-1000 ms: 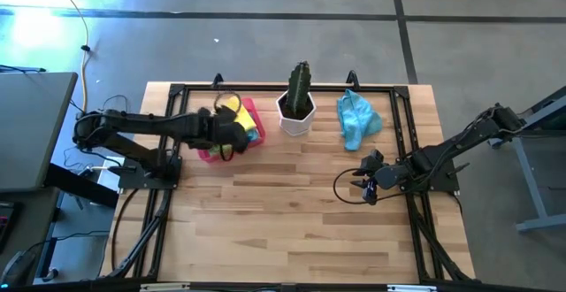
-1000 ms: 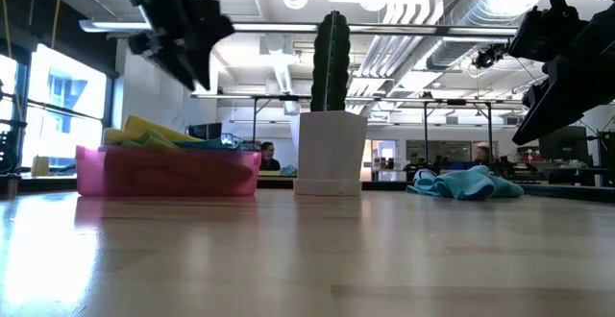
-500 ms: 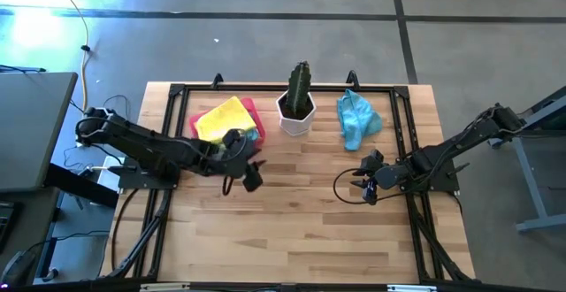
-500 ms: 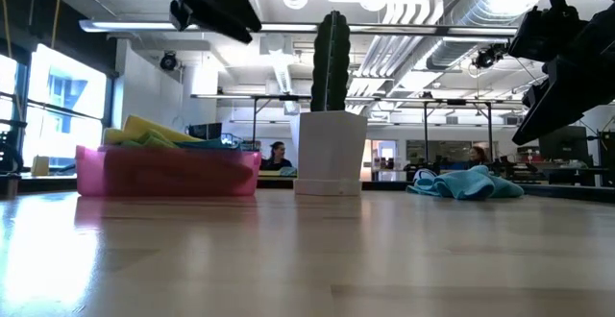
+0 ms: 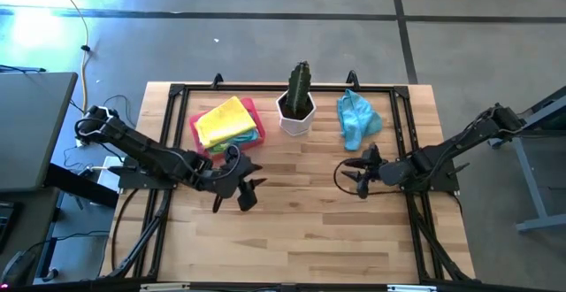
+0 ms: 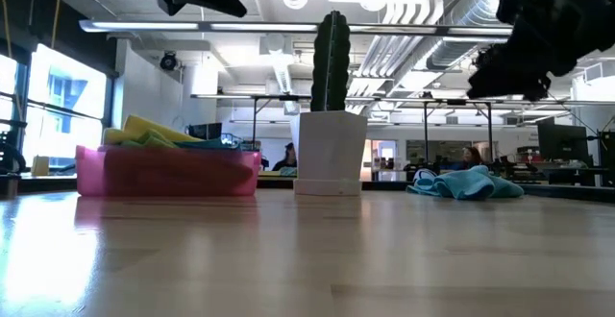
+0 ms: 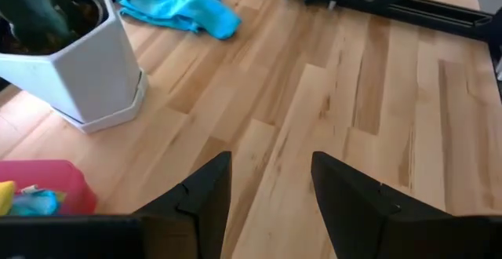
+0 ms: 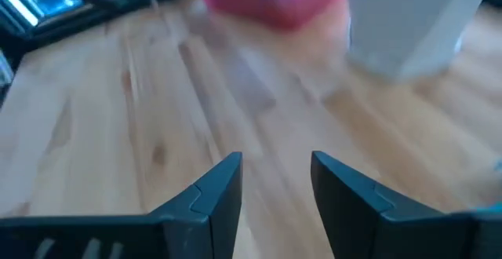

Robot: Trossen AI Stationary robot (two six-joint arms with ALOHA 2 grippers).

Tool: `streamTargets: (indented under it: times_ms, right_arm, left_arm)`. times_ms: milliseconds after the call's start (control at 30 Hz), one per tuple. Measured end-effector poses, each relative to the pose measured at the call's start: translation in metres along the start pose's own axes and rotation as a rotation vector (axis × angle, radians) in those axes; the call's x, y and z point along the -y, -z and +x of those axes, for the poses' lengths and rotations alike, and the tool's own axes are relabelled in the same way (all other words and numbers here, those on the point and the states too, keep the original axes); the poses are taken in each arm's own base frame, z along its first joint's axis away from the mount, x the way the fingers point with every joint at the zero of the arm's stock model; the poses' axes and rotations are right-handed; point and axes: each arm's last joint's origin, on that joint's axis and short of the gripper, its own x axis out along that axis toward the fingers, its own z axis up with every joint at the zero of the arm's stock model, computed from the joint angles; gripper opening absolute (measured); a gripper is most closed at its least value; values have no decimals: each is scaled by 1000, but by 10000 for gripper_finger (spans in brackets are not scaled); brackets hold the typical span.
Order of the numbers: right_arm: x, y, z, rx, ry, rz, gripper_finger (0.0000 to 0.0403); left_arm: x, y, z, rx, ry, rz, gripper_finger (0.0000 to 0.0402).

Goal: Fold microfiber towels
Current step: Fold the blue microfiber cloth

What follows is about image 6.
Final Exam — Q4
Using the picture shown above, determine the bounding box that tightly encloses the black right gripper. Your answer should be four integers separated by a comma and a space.
466, 0, 615, 102

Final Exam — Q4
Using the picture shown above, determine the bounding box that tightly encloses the blue microfiber towel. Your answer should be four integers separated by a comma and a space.
172, 135, 242, 152
406, 164, 526, 201

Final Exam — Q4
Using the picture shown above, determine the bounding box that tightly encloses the yellow microfiber towel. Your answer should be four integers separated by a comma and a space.
102, 113, 204, 146

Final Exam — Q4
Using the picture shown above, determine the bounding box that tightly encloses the pink plastic bin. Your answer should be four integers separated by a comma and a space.
75, 144, 263, 198

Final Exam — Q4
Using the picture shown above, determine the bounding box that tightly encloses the long ceiling light bar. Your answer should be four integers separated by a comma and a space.
79, 17, 515, 39

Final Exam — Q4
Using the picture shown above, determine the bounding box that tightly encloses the person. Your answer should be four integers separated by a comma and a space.
455, 146, 487, 171
272, 142, 298, 172

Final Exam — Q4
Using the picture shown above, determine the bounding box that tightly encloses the green cactus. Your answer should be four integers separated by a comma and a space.
309, 10, 352, 112

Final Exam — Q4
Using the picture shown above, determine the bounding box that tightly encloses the bright window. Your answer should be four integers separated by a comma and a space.
0, 42, 110, 174

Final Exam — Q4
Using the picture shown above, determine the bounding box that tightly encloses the small yellow box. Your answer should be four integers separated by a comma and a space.
31, 156, 51, 178

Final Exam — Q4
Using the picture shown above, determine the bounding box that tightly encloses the distant black frame stand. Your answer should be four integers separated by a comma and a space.
422, 98, 496, 177
249, 94, 313, 151

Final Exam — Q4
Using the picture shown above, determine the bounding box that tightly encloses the round black ceiling camera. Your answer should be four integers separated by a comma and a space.
159, 51, 180, 73

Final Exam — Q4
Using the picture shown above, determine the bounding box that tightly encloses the silver ventilation duct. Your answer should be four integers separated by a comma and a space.
425, 0, 518, 73

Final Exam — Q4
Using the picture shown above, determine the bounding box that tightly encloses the hanging yellow cord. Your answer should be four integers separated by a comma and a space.
0, 0, 12, 59
50, 0, 64, 50

